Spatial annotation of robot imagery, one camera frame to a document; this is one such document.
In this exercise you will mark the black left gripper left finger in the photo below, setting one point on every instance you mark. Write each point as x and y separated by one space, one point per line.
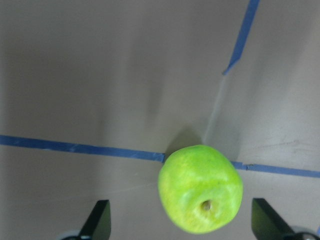
98 224

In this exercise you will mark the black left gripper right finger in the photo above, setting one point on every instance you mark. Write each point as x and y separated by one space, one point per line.
267 224

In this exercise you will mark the green apple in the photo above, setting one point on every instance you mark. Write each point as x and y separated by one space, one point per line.
199 189

